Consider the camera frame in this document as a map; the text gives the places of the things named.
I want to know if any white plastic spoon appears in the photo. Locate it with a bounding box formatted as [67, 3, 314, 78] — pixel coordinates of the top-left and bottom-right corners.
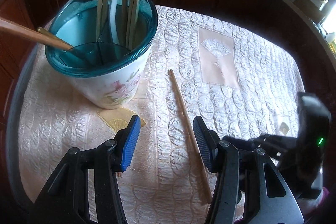
[109, 0, 120, 45]

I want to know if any wooden handle metal spoon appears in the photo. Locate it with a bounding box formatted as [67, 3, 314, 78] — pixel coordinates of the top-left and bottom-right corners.
[1, 18, 73, 51]

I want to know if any gold metal fork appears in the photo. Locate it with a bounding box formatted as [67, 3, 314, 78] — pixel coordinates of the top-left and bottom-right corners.
[37, 27, 72, 48]

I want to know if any right hand white glove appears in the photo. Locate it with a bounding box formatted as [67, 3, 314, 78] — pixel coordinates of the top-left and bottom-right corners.
[297, 167, 329, 215]

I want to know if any white quilted table cloth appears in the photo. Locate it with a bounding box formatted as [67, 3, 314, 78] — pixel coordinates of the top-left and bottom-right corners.
[18, 6, 304, 223]

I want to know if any floral utensil holder teal rim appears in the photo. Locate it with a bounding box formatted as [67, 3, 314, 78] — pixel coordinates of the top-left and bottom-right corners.
[45, 0, 158, 109]

